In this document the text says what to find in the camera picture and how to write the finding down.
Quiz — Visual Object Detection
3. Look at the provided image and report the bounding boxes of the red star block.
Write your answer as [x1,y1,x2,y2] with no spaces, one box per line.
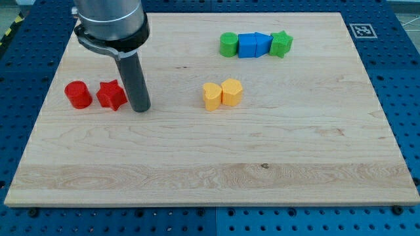
[96,79,127,111]

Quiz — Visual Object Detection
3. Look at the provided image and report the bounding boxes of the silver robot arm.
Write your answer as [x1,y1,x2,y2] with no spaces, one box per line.
[74,0,145,41]

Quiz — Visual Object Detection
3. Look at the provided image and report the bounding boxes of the green star block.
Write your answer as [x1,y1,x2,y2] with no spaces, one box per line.
[269,31,293,58]

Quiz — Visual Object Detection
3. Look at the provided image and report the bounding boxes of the yellow heart block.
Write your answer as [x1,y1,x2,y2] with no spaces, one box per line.
[202,83,222,111]

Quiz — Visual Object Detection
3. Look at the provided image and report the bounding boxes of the yellow pentagon block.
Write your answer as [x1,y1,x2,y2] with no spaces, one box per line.
[221,78,243,106]

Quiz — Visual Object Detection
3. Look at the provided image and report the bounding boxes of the wooden board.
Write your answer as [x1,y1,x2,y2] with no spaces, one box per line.
[5,12,419,208]

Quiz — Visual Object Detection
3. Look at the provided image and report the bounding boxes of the green cylinder block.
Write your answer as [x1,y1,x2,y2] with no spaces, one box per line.
[219,32,239,57]

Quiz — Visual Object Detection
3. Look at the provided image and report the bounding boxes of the blue cube block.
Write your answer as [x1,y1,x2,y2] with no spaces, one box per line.
[238,33,257,58]

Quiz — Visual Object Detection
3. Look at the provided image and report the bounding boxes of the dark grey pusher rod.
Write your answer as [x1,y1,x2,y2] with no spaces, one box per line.
[116,50,151,113]

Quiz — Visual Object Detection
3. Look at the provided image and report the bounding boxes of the blue triangle block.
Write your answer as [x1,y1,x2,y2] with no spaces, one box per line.
[255,32,273,58]

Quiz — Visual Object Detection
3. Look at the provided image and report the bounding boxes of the black flange clamp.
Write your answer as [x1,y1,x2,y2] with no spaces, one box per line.
[73,13,150,60]

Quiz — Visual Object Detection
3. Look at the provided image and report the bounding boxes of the red cylinder block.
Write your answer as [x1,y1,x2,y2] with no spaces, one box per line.
[64,81,93,109]

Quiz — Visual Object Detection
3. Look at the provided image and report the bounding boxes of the white fiducial marker tag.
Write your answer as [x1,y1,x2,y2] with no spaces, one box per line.
[349,23,377,39]

